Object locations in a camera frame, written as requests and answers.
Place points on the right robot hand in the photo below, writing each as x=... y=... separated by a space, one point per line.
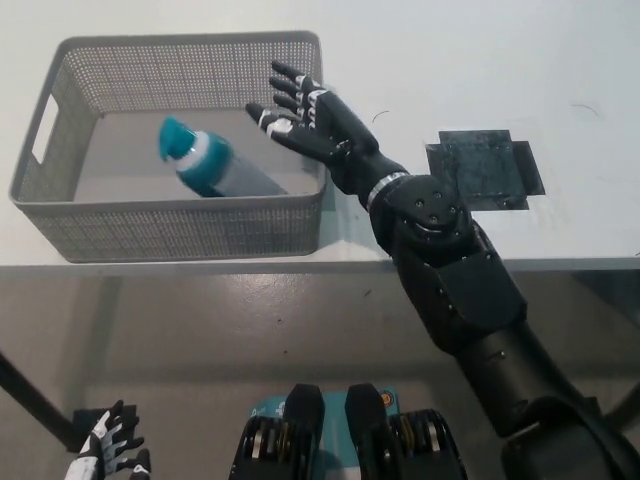
x=340 y=140

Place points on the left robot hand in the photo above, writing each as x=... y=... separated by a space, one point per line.
x=95 y=455

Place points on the teal white air spray can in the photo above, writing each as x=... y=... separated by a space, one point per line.
x=215 y=165

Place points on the black floor tape patch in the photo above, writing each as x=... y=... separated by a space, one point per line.
x=80 y=417

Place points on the black table leg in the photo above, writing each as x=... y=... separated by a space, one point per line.
x=25 y=395

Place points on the black tape patch on table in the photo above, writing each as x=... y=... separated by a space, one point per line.
x=480 y=170

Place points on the grey perforated plastic basket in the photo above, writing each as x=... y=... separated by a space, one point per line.
x=150 y=230

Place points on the robot torso black teal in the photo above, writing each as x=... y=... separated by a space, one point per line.
x=305 y=440

